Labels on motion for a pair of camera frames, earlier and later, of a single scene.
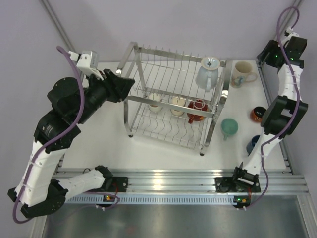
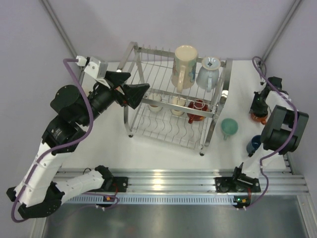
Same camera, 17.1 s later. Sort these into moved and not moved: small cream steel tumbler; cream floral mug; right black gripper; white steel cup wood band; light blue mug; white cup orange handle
Moved: right black gripper; cream floral mug
Not moved: white steel cup wood band; white cup orange handle; light blue mug; small cream steel tumbler
